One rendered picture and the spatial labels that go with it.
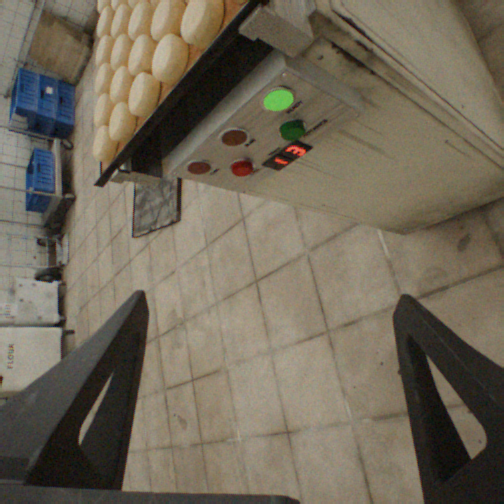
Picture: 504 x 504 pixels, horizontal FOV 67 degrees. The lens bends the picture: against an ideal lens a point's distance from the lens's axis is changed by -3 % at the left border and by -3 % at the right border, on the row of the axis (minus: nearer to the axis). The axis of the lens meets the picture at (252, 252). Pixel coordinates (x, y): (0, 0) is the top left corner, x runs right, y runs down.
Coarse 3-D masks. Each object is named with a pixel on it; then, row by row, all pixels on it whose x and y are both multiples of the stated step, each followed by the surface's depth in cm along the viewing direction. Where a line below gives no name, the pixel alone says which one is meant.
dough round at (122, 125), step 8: (120, 104) 49; (112, 112) 51; (120, 112) 49; (128, 112) 49; (112, 120) 51; (120, 120) 48; (128, 120) 49; (136, 120) 49; (112, 128) 50; (120, 128) 49; (128, 128) 49; (112, 136) 50; (120, 136) 49; (128, 136) 50
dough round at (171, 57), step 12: (168, 36) 40; (168, 48) 40; (180, 48) 40; (156, 60) 42; (168, 60) 40; (180, 60) 40; (156, 72) 42; (168, 72) 40; (180, 72) 41; (168, 84) 43
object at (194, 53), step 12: (180, 0) 44; (228, 0) 36; (228, 12) 36; (180, 36) 43; (216, 36) 37; (192, 48) 40; (204, 48) 38; (192, 60) 40; (144, 120) 48; (120, 144) 53
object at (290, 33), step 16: (272, 0) 33; (288, 0) 35; (256, 16) 32; (272, 16) 32; (288, 16) 34; (304, 16) 36; (240, 32) 33; (256, 32) 33; (272, 32) 34; (288, 32) 34; (304, 32) 35; (288, 48) 36
